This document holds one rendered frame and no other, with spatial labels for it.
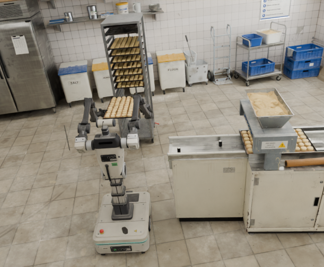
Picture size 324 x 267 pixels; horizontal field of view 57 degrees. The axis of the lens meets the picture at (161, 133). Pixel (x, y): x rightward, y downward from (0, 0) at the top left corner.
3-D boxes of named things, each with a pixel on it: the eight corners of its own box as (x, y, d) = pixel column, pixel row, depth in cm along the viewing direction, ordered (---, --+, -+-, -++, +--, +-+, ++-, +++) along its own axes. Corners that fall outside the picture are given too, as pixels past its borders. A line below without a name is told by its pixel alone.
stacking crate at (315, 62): (309, 61, 655) (311, 52, 645) (320, 67, 621) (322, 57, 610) (283, 64, 650) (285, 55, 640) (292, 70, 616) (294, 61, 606)
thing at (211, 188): (238, 199, 340) (242, 133, 294) (243, 223, 310) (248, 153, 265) (176, 201, 346) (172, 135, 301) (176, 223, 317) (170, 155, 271)
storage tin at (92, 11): (98, 17, 575) (96, 4, 564) (98, 18, 560) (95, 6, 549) (89, 18, 574) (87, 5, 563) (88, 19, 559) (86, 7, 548)
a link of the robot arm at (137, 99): (130, 92, 288) (140, 90, 286) (134, 101, 298) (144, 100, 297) (127, 126, 260) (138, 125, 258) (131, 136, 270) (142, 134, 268)
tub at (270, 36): (269, 37, 629) (270, 28, 619) (282, 42, 592) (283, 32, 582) (254, 40, 622) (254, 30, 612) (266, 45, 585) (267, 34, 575)
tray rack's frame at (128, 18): (154, 143, 452) (140, 20, 361) (121, 145, 454) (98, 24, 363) (155, 123, 507) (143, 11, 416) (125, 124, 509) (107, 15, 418)
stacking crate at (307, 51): (310, 52, 646) (312, 43, 635) (322, 57, 612) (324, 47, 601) (285, 56, 639) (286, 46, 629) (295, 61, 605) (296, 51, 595)
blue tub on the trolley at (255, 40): (253, 41, 618) (254, 33, 609) (263, 45, 584) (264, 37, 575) (240, 43, 614) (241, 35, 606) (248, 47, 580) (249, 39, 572)
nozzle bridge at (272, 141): (270, 127, 310) (273, 97, 293) (291, 170, 248) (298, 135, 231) (238, 128, 313) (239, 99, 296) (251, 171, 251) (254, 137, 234)
